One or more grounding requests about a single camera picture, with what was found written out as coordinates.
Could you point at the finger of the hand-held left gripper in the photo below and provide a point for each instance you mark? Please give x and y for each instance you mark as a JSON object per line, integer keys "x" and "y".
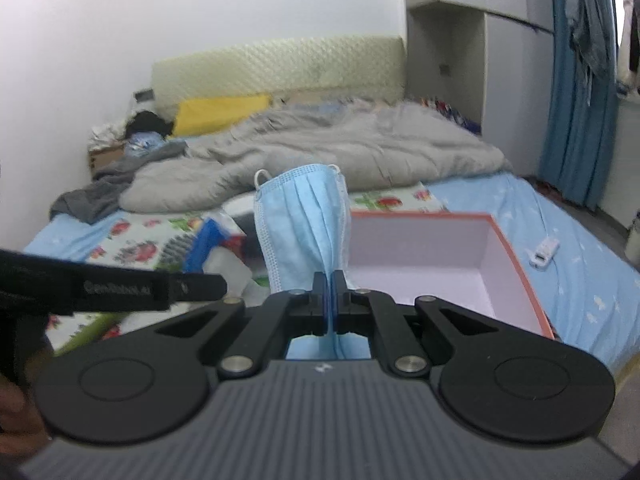
{"x": 200, "y": 287}

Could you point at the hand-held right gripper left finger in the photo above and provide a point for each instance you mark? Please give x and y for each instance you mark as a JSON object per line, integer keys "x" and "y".
{"x": 326, "y": 305}

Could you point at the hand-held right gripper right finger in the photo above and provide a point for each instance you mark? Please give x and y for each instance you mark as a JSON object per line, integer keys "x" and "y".
{"x": 339, "y": 305}

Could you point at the blue face mask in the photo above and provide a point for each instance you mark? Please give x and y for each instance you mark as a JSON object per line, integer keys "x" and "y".
{"x": 300, "y": 220}

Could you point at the orange-rimmed cardboard box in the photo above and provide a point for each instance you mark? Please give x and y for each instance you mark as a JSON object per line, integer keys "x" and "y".
{"x": 425, "y": 250}

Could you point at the blue and red snack bag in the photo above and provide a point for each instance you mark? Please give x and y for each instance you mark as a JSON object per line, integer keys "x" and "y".
{"x": 210, "y": 245}

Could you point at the fruit printed bed sheet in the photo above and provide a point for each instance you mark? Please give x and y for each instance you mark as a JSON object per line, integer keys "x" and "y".
{"x": 150, "y": 245}

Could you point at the grey crumpled garment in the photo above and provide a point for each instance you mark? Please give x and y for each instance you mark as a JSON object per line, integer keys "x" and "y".
{"x": 100, "y": 190}

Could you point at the brown cardboard box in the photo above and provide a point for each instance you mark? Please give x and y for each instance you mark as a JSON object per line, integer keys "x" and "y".
{"x": 105, "y": 157}

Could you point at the grey duvet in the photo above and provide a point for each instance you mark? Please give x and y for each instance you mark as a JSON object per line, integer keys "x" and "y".
{"x": 325, "y": 155}

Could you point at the black cloth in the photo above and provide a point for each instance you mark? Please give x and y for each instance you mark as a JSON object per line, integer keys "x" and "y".
{"x": 147, "y": 122}

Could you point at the yellow pillow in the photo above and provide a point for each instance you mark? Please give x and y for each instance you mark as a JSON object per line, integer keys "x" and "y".
{"x": 220, "y": 112}

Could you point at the small white plastic clip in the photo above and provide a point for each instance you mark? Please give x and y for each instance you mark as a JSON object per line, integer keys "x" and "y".
{"x": 545, "y": 252}

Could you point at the colourful printed cloth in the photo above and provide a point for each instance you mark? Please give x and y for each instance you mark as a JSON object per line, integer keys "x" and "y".
{"x": 452, "y": 112}

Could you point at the cream padded headboard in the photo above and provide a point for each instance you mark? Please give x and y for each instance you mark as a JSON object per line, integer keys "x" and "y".
{"x": 280, "y": 67}

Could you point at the white wardrobe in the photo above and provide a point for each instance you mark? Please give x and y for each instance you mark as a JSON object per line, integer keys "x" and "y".
{"x": 465, "y": 35}

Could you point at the blue curtain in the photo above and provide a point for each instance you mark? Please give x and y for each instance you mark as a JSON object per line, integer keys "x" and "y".
{"x": 580, "y": 85}

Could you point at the wall socket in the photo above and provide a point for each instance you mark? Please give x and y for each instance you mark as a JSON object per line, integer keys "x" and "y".
{"x": 144, "y": 94}

